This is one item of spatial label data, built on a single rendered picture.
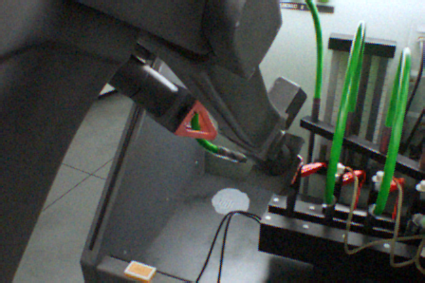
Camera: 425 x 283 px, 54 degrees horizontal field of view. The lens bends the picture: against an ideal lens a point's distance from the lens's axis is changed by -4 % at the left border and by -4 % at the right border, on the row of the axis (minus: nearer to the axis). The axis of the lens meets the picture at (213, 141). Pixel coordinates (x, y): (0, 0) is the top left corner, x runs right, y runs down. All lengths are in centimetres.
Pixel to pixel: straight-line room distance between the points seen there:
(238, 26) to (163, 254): 88
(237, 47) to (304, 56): 86
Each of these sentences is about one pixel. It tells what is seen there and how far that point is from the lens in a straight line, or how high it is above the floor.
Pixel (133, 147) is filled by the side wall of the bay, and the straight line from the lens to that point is 88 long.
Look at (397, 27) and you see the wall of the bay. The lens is 102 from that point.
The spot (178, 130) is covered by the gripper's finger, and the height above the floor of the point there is 124.
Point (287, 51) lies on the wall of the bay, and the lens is 106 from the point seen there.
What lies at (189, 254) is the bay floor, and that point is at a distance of 104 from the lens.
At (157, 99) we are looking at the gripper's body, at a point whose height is 129.
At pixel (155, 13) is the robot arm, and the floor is 152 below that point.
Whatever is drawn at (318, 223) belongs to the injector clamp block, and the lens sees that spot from 94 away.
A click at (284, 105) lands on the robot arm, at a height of 130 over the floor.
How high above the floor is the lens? 156
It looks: 30 degrees down
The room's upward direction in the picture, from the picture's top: straight up
